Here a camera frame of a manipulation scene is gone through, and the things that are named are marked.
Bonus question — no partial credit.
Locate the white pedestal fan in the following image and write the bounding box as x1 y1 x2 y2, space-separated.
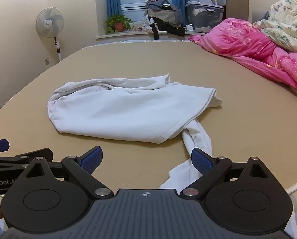
36 7 65 62

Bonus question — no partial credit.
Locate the clear plastic storage bin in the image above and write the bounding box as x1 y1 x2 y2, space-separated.
185 1 226 33

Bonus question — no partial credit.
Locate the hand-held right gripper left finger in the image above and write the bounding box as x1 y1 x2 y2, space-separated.
21 146 114 200

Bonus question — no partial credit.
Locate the pile of clothes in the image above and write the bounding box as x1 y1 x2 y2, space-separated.
142 0 186 40

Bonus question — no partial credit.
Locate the potted green plant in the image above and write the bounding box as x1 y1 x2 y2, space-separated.
104 14 134 35

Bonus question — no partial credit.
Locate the beige bed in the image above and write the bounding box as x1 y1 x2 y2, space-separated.
0 40 297 197

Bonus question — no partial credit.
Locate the white garment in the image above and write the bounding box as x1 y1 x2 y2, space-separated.
47 73 223 190

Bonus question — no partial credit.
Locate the pink floral quilt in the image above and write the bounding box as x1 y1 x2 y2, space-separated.
189 18 297 94

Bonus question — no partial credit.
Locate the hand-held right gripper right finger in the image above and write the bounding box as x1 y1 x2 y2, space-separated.
180 148 272 199

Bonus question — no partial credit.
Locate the white floral quilt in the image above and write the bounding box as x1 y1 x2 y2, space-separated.
253 0 297 55

